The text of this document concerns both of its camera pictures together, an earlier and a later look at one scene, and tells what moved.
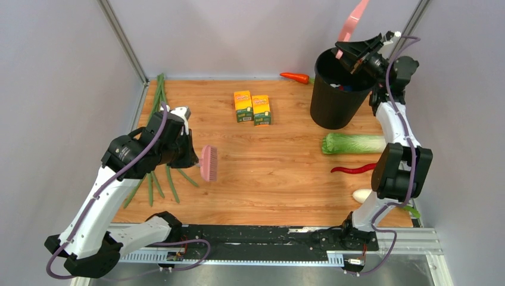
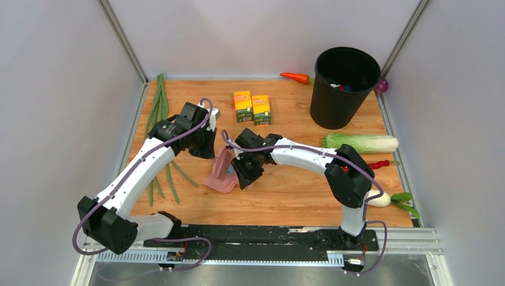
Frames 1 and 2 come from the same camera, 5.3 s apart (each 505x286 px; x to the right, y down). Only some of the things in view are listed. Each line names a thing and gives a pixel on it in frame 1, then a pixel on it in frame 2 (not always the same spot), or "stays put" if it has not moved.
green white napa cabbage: [345, 143] stays put
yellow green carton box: [261, 110] stays put
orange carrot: [301, 77] stays put
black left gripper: [191, 158] → [209, 152]
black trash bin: [337, 95] stays put
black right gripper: [361, 51] → [245, 177]
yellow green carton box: [243, 105] stays put
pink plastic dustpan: [345, 32] → [224, 186]
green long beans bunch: [160, 99] stays put
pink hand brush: [208, 162] → [223, 162]
